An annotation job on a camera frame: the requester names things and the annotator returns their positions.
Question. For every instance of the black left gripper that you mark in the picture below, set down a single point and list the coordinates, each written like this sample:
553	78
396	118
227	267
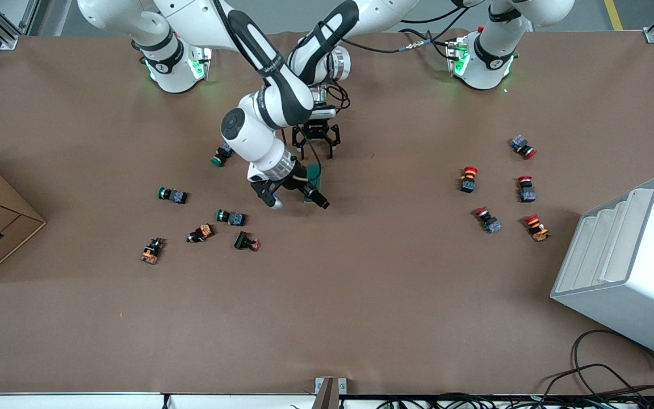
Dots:
316	131

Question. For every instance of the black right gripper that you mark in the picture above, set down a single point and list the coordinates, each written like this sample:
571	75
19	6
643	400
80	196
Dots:
296	179

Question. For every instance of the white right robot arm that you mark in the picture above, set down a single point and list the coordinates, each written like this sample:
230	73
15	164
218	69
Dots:
259	136

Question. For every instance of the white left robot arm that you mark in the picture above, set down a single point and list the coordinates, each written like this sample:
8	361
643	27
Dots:
491	62

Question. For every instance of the green pushbutton grey block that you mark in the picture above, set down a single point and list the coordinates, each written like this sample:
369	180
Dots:
220	156
230	217
172	195

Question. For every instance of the brown paper table mat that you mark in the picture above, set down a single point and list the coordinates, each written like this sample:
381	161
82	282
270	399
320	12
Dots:
361	295

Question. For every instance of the metal connector plate green light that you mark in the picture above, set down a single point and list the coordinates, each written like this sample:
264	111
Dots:
202	59
457	57

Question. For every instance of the red mushroom button grey block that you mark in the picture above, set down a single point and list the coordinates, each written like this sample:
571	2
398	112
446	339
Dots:
488	220
523	146
526	190

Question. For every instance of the red mushroom button orange block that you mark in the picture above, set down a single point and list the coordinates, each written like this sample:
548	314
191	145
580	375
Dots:
536	228

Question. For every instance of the white stepped rack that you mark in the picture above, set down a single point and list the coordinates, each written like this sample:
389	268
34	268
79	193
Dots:
639	284

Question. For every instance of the black switch red lens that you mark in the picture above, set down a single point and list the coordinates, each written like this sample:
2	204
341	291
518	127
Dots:
245	241

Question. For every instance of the black switch orange block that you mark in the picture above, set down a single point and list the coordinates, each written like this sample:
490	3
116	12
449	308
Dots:
201	233
152	250

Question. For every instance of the metal clamp bracket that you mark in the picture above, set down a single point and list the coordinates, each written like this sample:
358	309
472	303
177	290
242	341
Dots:
330	392

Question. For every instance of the white table edge rail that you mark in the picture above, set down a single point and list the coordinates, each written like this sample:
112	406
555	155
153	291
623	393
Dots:
77	401

